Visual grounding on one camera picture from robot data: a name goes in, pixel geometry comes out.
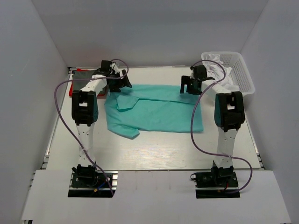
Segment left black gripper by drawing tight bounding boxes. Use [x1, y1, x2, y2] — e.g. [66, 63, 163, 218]
[109, 69, 132, 92]

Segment teal polo shirt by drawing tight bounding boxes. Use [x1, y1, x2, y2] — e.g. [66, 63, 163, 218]
[104, 84, 204, 139]

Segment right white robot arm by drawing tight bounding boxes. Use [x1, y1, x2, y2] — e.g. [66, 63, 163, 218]
[180, 65, 245, 186]

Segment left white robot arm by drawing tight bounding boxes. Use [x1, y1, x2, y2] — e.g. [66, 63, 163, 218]
[71, 59, 132, 167]

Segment crumpled white t shirt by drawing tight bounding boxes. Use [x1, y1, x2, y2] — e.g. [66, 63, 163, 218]
[202, 54, 239, 91]

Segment folded grey t shirt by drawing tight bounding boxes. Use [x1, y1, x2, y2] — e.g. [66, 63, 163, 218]
[71, 69, 97, 80]

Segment folded red t shirt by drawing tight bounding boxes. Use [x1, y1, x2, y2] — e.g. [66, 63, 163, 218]
[69, 80, 107, 97]

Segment white plastic basket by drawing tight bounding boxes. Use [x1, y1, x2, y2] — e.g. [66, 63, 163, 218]
[201, 51, 255, 96]

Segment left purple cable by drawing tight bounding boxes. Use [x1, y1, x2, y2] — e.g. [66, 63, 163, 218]
[54, 59, 129, 196]

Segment purple cable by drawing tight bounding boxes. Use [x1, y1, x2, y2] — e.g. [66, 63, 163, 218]
[54, 59, 129, 196]
[190, 60, 253, 194]

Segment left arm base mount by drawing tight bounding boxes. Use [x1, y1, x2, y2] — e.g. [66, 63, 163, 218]
[68, 165, 118, 198]

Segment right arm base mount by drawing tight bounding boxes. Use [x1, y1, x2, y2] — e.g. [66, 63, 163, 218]
[190, 165, 240, 199]

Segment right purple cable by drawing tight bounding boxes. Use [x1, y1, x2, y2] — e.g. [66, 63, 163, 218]
[190, 60, 253, 194]

